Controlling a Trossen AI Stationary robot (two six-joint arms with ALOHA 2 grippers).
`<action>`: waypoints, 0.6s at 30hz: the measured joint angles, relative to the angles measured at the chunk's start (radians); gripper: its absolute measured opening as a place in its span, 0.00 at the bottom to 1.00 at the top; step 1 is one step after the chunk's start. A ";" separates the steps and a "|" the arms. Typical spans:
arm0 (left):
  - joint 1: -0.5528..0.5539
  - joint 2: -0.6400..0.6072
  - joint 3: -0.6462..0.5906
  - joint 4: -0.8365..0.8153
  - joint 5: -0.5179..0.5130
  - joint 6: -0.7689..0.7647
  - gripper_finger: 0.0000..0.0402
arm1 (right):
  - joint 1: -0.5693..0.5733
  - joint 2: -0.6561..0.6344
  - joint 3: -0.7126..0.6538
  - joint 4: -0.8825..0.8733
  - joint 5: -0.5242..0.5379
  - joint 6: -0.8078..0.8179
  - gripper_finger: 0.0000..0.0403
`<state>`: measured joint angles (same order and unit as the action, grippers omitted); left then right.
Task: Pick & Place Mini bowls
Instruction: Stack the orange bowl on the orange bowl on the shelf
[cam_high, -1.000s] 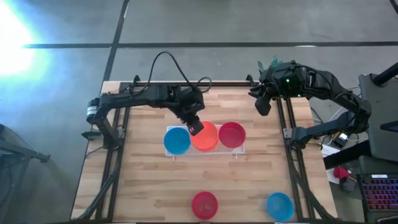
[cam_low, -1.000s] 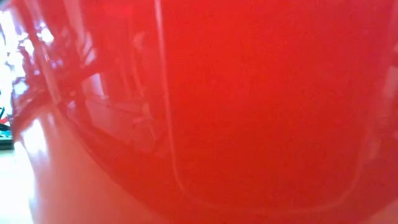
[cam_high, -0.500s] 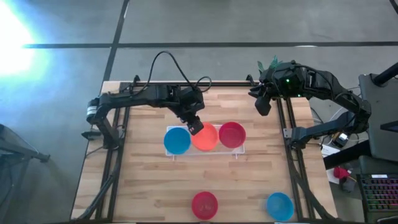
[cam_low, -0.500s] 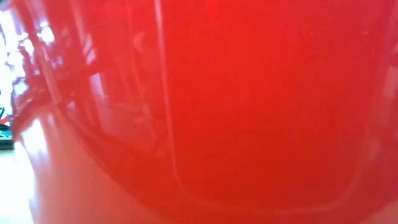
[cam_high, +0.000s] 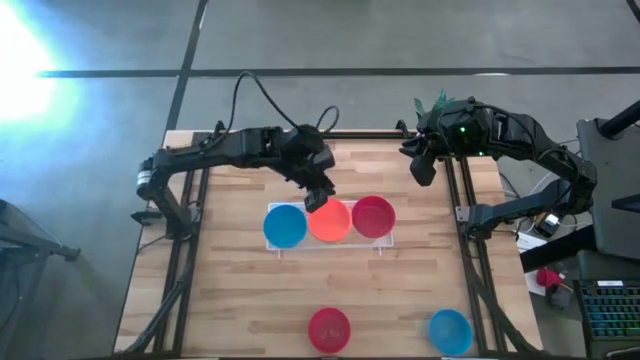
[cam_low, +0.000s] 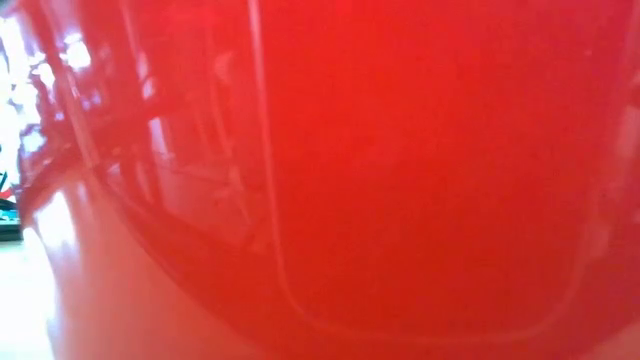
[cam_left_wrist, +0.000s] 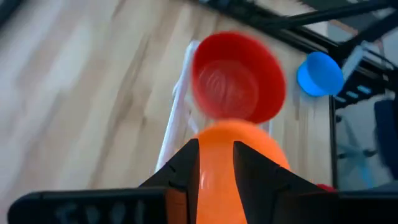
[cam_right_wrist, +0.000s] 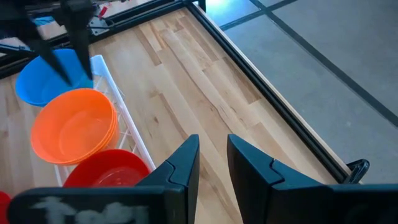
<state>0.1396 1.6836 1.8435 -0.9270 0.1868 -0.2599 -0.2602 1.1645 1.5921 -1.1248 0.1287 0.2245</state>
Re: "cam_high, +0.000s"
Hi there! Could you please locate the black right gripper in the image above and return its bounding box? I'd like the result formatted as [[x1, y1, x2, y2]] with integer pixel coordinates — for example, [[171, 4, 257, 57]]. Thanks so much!
[[398, 98, 501, 188]]

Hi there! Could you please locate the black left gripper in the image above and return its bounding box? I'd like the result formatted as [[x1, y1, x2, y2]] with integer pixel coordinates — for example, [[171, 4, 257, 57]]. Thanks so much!
[[277, 124, 337, 214]]

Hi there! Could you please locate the orange mini bowl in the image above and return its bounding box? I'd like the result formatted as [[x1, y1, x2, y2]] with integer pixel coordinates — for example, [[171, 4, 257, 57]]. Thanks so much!
[[307, 197, 353, 244]]

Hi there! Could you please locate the blue mini bowl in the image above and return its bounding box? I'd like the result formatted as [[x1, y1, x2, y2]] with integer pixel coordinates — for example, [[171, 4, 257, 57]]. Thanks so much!
[[262, 203, 308, 250], [427, 308, 474, 357]]

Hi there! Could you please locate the red mini bowl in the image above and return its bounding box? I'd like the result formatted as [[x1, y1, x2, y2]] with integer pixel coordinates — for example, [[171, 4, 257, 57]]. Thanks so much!
[[351, 194, 397, 240], [307, 306, 352, 355]]

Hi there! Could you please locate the potted plant in white pot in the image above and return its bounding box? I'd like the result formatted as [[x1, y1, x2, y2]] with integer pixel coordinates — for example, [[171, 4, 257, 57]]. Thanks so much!
[[412, 88, 454, 121]]

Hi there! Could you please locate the white paper box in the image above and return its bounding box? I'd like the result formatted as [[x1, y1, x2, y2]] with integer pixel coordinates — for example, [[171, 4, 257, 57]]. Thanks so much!
[[516, 231, 551, 255]]

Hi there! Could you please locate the small black white device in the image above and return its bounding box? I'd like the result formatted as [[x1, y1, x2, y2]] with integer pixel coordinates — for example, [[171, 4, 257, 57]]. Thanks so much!
[[535, 213, 562, 237]]

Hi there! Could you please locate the small red object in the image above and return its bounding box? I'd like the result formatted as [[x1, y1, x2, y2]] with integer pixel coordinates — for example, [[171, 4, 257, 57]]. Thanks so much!
[[536, 268, 562, 290]]

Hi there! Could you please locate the dark grey side desk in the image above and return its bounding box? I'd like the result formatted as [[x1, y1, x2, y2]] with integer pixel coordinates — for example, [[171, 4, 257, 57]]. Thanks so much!
[[576, 117, 640, 261]]

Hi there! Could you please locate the black pole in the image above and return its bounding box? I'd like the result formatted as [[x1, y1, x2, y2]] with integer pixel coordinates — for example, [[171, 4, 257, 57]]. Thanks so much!
[[598, 99, 640, 140]]

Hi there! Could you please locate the laptop with lit keyboard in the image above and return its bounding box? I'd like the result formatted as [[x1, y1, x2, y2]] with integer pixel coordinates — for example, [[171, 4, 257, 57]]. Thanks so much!
[[573, 279, 640, 359]]

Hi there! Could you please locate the dark metal stand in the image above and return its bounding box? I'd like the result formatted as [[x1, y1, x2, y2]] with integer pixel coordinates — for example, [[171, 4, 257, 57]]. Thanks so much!
[[0, 198, 82, 360]]

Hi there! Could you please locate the black metal table frame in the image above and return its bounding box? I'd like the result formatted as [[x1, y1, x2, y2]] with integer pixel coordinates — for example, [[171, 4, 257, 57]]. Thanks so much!
[[114, 130, 546, 359]]

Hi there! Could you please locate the white wire rack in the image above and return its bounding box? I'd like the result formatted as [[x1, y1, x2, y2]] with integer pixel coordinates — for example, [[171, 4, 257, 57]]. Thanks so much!
[[264, 199, 395, 257]]

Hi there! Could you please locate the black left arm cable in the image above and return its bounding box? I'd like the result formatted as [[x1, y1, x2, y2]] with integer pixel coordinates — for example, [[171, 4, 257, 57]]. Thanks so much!
[[229, 71, 341, 136]]

